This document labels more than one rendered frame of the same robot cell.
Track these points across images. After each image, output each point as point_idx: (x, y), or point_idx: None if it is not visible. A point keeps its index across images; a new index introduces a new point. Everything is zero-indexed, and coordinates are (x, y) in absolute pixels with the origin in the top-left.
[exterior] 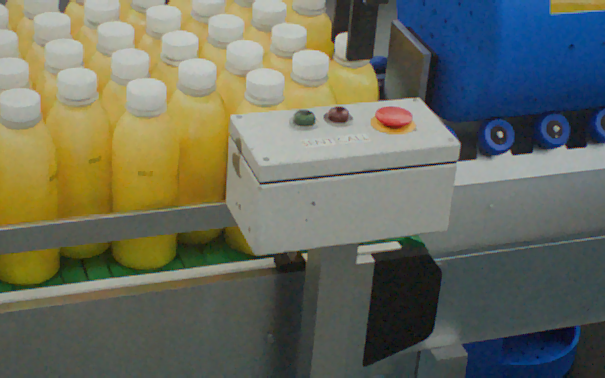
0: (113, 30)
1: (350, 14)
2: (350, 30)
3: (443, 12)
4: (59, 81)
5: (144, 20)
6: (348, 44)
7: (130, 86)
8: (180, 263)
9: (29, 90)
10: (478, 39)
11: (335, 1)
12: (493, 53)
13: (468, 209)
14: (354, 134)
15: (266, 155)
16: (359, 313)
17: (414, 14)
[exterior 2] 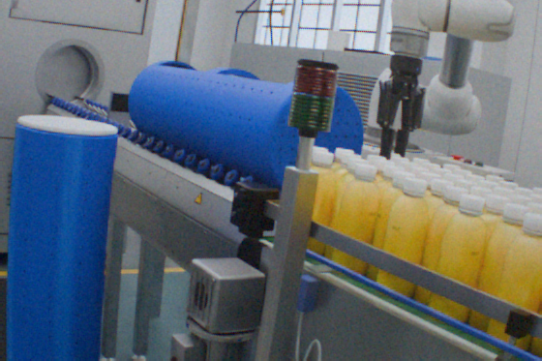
0: (457, 175)
1: (406, 137)
2: (406, 145)
3: (321, 146)
4: (517, 185)
5: None
6: (405, 153)
7: (500, 178)
8: None
9: (534, 188)
10: (352, 145)
11: (392, 138)
12: (362, 147)
13: None
14: (473, 164)
15: (508, 171)
16: None
17: (293, 159)
